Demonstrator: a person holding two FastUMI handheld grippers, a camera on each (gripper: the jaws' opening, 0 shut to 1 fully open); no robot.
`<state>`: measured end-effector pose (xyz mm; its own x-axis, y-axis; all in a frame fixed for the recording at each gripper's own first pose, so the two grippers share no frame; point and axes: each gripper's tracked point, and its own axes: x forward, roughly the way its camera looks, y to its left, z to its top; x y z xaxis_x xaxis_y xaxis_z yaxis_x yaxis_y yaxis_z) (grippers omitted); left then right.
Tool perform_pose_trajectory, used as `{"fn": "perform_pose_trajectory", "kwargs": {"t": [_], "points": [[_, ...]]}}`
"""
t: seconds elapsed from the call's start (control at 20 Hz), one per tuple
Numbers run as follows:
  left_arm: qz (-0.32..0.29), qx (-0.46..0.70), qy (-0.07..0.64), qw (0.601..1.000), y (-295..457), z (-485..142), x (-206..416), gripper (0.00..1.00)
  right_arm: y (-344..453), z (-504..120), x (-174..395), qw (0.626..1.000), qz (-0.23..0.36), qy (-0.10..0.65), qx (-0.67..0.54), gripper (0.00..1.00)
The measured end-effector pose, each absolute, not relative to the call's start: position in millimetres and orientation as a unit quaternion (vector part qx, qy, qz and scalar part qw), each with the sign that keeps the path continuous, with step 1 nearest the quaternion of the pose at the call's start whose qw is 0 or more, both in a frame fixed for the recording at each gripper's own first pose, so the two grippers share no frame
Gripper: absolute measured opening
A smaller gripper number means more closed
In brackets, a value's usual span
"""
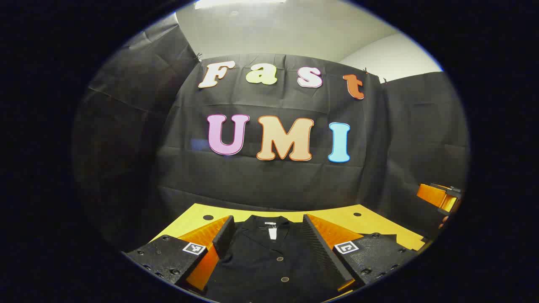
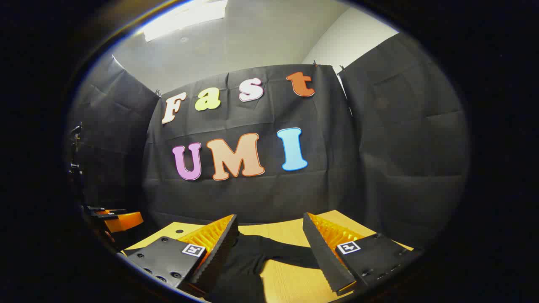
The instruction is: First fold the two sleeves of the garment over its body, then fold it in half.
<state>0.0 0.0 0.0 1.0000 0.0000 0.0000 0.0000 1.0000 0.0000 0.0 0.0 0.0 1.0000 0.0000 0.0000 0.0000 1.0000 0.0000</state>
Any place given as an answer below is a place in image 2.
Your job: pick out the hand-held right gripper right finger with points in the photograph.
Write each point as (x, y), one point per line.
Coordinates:
(320, 256)

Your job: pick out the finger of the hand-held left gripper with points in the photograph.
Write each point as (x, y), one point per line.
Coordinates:
(124, 221)

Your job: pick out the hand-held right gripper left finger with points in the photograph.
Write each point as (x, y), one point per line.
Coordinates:
(221, 248)

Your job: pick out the black jacket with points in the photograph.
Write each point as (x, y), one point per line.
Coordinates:
(244, 269)

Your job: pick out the black backdrop cloth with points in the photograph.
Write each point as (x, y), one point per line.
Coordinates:
(261, 189)

